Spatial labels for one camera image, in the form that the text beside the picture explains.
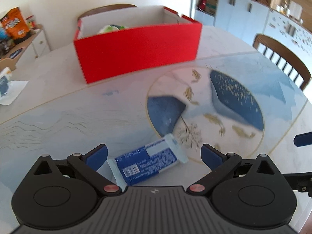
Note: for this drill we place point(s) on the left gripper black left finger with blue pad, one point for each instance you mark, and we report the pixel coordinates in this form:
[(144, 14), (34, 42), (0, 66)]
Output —
[(86, 166)]

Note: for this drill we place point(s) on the white refrigerator with magnets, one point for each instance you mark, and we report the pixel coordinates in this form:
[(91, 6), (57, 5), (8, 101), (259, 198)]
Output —
[(290, 34)]

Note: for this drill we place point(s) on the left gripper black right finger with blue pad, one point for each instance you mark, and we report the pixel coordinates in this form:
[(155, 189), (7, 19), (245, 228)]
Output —
[(221, 165)]

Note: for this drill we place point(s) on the orange snack bag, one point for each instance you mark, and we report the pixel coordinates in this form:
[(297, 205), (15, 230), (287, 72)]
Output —
[(15, 25)]

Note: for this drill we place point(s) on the red cardboard box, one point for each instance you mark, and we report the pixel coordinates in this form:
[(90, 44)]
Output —
[(157, 36)]

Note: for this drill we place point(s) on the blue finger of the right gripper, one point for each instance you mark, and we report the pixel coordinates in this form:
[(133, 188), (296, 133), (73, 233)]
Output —
[(304, 139)]

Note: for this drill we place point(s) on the brown wooden chair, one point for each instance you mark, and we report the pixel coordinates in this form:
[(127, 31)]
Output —
[(105, 9)]

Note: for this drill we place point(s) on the white sideboard cabinet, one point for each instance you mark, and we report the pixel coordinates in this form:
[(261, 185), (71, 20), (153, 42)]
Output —
[(29, 50)]

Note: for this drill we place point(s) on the blue wet wipes pack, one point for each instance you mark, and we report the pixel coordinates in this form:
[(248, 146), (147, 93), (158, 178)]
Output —
[(146, 162)]

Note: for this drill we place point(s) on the white wall cabinet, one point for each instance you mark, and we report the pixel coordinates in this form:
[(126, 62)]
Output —
[(242, 18)]

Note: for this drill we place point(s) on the white grey paper tissue pack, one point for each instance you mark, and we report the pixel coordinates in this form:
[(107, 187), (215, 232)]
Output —
[(111, 28)]

